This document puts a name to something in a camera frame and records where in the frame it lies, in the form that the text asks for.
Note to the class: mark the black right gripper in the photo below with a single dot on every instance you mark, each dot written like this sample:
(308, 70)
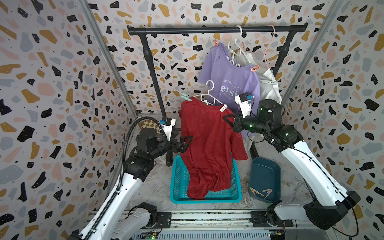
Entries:
(238, 125)

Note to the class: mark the aluminium corner profile right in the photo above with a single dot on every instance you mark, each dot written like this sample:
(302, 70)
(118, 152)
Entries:
(331, 15)

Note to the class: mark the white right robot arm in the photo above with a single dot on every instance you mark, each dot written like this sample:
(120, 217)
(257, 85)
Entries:
(330, 201)

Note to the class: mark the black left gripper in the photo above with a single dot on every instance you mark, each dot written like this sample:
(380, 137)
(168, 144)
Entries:
(182, 148)

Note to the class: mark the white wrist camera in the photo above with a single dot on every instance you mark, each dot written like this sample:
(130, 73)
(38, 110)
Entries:
(244, 102)
(167, 125)

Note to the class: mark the teal laundry basket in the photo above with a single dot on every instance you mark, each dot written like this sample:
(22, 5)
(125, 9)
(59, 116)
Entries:
(180, 184)

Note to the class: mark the white plastic hangers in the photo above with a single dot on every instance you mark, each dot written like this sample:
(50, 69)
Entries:
(238, 56)

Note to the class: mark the dark teal clothespin bin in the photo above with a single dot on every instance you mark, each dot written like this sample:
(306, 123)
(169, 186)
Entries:
(265, 180)

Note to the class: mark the white printed t-shirt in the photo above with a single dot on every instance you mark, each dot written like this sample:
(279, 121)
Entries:
(270, 87)

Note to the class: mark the aluminium corner profile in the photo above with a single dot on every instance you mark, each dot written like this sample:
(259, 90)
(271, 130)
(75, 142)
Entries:
(93, 25)
(331, 15)

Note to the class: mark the red garment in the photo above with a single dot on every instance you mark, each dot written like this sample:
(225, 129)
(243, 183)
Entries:
(209, 157)

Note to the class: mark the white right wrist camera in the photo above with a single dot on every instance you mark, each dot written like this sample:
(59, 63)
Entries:
(244, 102)

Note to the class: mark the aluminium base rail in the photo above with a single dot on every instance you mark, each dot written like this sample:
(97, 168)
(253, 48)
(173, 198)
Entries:
(226, 225)

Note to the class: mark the dark grey clothes rack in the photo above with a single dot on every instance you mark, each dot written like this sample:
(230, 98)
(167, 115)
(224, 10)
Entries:
(143, 32)

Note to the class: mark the aluminium corner profile left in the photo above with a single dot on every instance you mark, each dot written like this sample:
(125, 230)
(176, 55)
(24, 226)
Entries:
(93, 25)

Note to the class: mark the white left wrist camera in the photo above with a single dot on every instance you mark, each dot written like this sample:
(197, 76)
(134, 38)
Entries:
(167, 125)

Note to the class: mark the purple garment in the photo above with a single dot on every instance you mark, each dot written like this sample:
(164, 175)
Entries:
(229, 80)

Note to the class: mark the wooden chessboard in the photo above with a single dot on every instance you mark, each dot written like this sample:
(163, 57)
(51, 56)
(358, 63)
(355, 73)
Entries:
(148, 124)

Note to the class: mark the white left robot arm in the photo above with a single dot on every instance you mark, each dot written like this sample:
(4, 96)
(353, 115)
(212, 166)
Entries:
(120, 192)

